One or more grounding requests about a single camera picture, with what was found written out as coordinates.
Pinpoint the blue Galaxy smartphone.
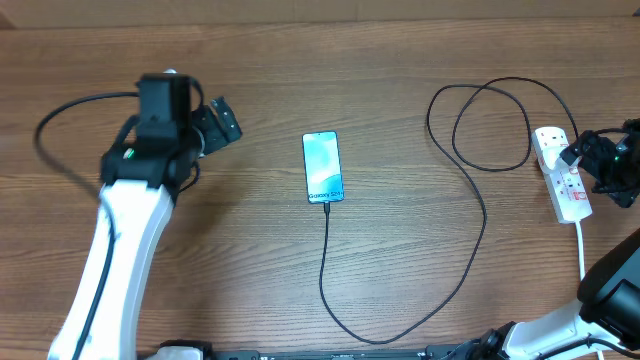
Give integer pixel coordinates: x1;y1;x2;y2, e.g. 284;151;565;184
302;131;345;204

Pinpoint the black USB charging cable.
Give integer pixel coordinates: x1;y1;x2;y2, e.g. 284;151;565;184
318;76;581;346

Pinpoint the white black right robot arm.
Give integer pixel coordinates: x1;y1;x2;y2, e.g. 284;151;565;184
449;119;639;359

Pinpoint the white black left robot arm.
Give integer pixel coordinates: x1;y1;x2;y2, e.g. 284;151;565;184
33;70;242;359

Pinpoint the white charger plug adapter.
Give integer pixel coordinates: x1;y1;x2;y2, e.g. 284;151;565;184
541;146;581;174

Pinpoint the white power strip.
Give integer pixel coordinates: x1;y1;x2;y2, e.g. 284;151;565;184
531;127;592;224

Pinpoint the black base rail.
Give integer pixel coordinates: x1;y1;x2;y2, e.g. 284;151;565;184
208;340;478;360

